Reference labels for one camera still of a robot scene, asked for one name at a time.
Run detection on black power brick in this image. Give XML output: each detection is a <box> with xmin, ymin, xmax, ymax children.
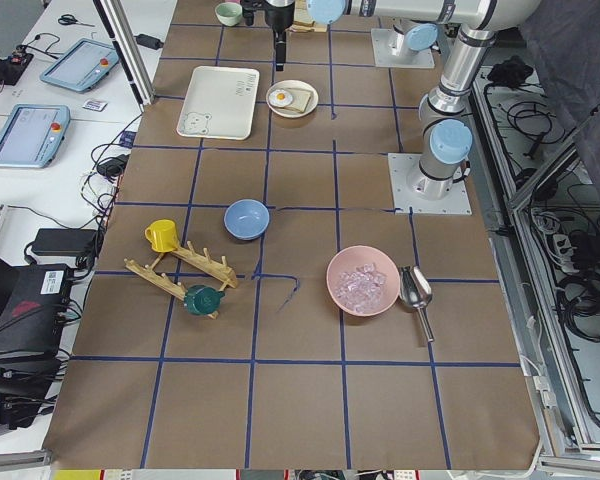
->
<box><xmin>31</xmin><ymin>228</ymin><xmax>96</xmax><ymax>257</ymax></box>

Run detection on fried egg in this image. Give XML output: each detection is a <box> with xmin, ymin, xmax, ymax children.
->
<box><xmin>268</xmin><ymin>88</ymin><xmax>294</xmax><ymax>108</ymax></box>

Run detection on near teach pendant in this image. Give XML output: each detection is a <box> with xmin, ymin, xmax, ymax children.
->
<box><xmin>0</xmin><ymin>104</ymin><xmax>71</xmax><ymax>169</ymax></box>

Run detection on wooden mug rack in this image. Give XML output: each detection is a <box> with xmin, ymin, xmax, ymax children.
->
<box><xmin>124</xmin><ymin>240</ymin><xmax>239</xmax><ymax>319</ymax></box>

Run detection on black computer box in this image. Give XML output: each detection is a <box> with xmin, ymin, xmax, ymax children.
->
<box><xmin>0</xmin><ymin>258</ymin><xmax>73</xmax><ymax>361</ymax></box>

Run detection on blue bowl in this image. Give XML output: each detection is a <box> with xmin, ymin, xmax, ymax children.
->
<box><xmin>224</xmin><ymin>199</ymin><xmax>270</xmax><ymax>240</ymax></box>

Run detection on black power adapter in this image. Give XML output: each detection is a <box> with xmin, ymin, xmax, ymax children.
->
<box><xmin>135</xmin><ymin>34</ymin><xmax>164</xmax><ymax>50</ymax></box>

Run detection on cream bear tray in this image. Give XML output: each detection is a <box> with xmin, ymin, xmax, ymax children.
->
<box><xmin>176</xmin><ymin>66</ymin><xmax>260</xmax><ymax>140</ymax></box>

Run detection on teach pendant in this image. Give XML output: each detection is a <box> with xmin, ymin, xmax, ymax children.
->
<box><xmin>0</xmin><ymin>104</ymin><xmax>71</xmax><ymax>169</ymax></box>
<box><xmin>40</xmin><ymin>38</ymin><xmax>119</xmax><ymax>92</ymax></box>

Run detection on metal scoop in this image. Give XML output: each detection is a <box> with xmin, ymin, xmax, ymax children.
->
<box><xmin>398</xmin><ymin>266</ymin><xmax>435</xmax><ymax>343</ymax></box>

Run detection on far teach pendant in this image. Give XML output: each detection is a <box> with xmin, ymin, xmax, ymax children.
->
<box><xmin>40</xmin><ymin>38</ymin><xmax>119</xmax><ymax>92</ymax></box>

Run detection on bread slice on plate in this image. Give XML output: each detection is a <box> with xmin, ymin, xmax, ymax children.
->
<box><xmin>283</xmin><ymin>88</ymin><xmax>312</xmax><ymax>113</ymax></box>

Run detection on small card box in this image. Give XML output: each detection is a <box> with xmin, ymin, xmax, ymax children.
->
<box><xmin>83</xmin><ymin>99</ymin><xmax>108</xmax><ymax>112</ymax></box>

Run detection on black scissors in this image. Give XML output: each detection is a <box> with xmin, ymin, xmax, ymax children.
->
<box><xmin>57</xmin><ymin>14</ymin><xmax>94</xmax><ymax>27</ymax></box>

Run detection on dark green mug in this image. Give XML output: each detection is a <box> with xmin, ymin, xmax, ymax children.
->
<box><xmin>183</xmin><ymin>285</ymin><xmax>225</xmax><ymax>318</ymax></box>

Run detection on light green bowl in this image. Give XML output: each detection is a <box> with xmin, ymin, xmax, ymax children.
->
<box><xmin>215</xmin><ymin>1</ymin><xmax>243</xmax><ymax>27</ymax></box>

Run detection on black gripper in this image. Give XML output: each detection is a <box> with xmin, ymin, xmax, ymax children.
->
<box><xmin>242</xmin><ymin>0</ymin><xmax>295</xmax><ymax>71</ymax></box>

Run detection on wooden cutting board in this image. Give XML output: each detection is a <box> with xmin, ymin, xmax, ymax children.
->
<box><xmin>290</xmin><ymin>0</ymin><xmax>327</xmax><ymax>33</ymax></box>

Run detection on pink bowl with ice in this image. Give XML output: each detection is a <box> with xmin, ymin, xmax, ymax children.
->
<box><xmin>326</xmin><ymin>245</ymin><xmax>400</xmax><ymax>316</ymax></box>

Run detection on bread slice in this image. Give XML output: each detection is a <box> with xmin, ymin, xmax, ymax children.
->
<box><xmin>283</xmin><ymin>88</ymin><xmax>312</xmax><ymax>113</ymax></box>
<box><xmin>293</xmin><ymin>20</ymin><xmax>315</xmax><ymax>29</ymax></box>

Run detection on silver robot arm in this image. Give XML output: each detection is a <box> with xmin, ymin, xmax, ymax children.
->
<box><xmin>306</xmin><ymin>0</ymin><xmax>539</xmax><ymax>201</ymax></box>
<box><xmin>388</xmin><ymin>18</ymin><xmax>438</xmax><ymax>58</ymax></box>

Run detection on cream round plate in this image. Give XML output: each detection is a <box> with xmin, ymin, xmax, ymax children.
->
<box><xmin>265</xmin><ymin>80</ymin><xmax>319</xmax><ymax>119</ymax></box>

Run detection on yellow mug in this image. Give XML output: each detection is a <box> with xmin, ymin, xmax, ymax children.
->
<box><xmin>144</xmin><ymin>219</ymin><xmax>180</xmax><ymax>253</ymax></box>

